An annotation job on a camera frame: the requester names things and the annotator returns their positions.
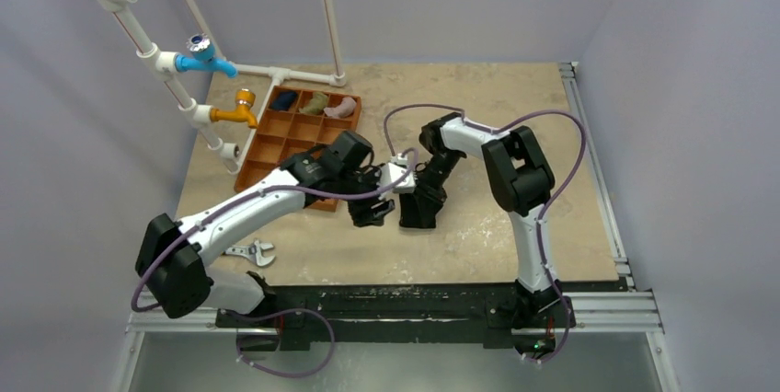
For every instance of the orange compartment tray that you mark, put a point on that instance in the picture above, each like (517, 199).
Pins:
(281, 134)

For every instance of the black underwear white waistband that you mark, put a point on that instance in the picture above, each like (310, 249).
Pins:
(419, 210)

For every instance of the aluminium frame rails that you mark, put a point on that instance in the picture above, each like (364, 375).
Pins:
(597, 308)

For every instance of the red handled adjustable wrench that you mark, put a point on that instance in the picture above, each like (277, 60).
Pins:
(256, 252)

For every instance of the rolled pink underwear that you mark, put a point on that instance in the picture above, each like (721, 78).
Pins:
(344, 109)

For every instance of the blue plastic faucet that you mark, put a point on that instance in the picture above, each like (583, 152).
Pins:
(203, 57)

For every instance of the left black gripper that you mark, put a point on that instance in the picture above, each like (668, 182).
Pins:
(372, 212)

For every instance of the rolled navy blue underwear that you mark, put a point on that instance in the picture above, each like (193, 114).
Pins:
(284, 101)

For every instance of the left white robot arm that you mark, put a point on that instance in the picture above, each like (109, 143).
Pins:
(175, 258)

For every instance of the orange plastic faucet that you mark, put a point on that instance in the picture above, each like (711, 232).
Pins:
(242, 113)

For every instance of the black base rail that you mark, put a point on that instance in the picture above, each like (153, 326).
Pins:
(495, 315)

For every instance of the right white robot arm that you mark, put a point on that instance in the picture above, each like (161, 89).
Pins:
(520, 181)

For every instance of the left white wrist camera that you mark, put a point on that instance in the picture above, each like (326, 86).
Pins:
(397, 176)

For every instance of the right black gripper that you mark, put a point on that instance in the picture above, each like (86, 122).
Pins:
(423, 201)

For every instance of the white pvc pipe frame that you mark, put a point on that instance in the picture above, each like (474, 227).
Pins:
(161, 65)

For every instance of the rolled olive green underwear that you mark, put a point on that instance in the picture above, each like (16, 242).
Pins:
(315, 105)

